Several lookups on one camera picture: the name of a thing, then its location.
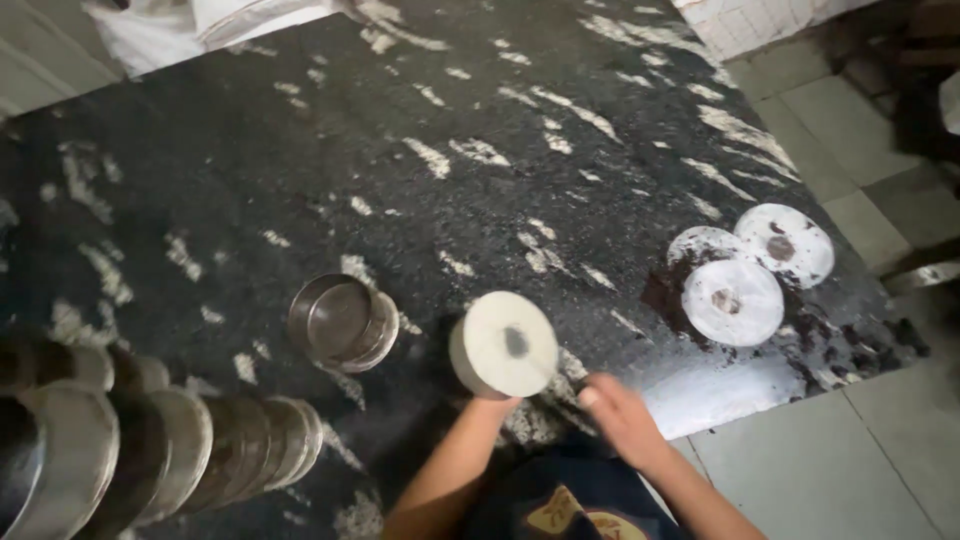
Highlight person's left hand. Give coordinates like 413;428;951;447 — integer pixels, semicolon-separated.
471;388;523;414

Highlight person's right hand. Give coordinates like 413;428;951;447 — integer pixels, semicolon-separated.
576;372;671;472

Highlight white paper-topped round tin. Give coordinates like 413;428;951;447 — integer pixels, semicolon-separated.
448;291;560;399

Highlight dark blue printed shirt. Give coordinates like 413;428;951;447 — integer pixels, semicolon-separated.
459;433;693;540

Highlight white paper disc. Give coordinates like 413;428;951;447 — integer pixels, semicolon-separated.
733;203;836;291
680;258;786;348
666;225;753;273

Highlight dark brown spilled crumbs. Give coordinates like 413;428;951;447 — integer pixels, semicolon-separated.
639;251;931;400

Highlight single open steel tin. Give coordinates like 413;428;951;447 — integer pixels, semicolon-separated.
287;273;401;375

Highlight dark wooden furniture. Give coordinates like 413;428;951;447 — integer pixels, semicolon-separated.
838;0;960;198

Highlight rows of stacked steel tins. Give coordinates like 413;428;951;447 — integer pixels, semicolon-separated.
0;330;325;540

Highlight white woven sack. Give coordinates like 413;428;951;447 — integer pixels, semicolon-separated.
191;0;354;52

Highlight white plastic bag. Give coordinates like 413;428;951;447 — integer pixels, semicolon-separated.
81;0;205;78

